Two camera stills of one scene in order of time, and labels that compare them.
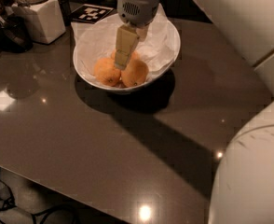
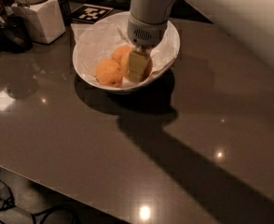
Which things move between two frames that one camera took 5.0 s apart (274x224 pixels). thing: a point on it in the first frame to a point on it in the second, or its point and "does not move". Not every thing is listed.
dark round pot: x=9 y=35 does not move
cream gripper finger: x=126 y=41 to x=138 y=63
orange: x=106 y=71 does not move
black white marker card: x=89 y=13 does not move
